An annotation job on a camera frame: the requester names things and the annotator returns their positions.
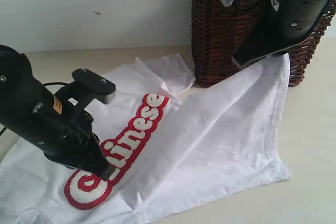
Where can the dark red wicker basket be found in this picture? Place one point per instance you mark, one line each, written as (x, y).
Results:
(218, 32)

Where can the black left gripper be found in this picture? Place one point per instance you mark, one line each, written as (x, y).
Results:
(31, 111)

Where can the white t-shirt red lettering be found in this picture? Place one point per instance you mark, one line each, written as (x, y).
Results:
(170, 156)

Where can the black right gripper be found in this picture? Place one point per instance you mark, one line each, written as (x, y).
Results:
(286, 23)

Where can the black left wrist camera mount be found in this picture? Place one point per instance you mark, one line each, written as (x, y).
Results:
(86, 87)

